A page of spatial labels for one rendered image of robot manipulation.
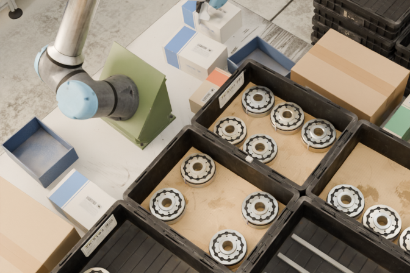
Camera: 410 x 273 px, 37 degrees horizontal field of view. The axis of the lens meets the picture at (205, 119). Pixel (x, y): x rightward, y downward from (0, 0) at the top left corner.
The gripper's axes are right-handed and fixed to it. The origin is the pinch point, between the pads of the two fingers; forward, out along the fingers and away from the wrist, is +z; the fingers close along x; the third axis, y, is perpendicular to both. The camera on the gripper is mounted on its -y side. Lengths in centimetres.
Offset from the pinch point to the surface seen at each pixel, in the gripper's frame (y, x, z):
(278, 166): 62, -39, -7
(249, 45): 21.1, -2.9, 1.1
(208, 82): 21.7, -25.6, -1.4
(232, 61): 22.0, -13.6, -0.9
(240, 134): 47, -39, -10
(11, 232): 20, -104, -14
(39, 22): -124, -11, 77
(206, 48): 12.2, -15.6, -2.8
